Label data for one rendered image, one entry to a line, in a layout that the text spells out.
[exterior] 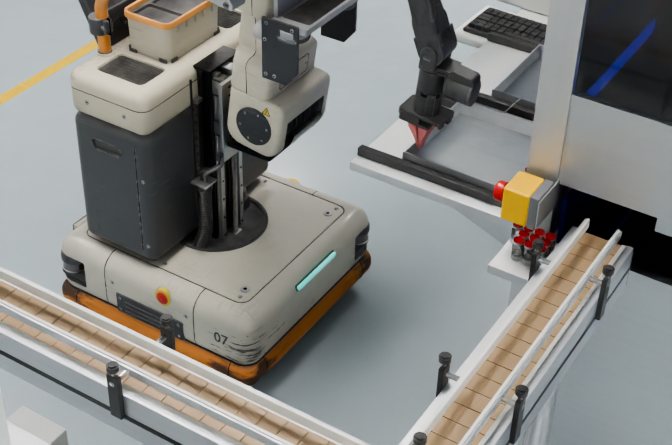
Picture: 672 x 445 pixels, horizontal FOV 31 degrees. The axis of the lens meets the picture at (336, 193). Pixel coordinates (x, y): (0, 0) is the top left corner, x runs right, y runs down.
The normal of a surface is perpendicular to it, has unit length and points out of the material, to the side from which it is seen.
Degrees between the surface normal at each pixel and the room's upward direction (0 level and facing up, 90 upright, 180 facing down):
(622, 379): 90
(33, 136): 0
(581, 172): 90
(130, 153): 90
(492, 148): 0
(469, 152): 0
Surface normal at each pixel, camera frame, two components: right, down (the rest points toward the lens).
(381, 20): 0.03, -0.82
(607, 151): -0.53, 0.48
